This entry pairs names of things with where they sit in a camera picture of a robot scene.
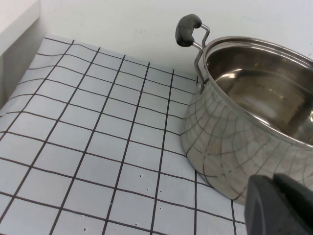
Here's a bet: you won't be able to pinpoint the stainless steel pot black handles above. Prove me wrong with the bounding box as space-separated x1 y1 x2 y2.
174 14 313 206

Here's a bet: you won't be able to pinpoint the white side board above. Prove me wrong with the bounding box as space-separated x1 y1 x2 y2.
0 0 42 112

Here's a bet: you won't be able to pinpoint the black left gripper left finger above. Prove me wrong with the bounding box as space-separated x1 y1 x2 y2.
244 174 304 235

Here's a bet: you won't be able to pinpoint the white black-grid table mat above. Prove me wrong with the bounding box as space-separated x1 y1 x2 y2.
0 36 248 235

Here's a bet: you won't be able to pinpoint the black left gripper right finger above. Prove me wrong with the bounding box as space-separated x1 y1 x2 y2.
273 173 313 235

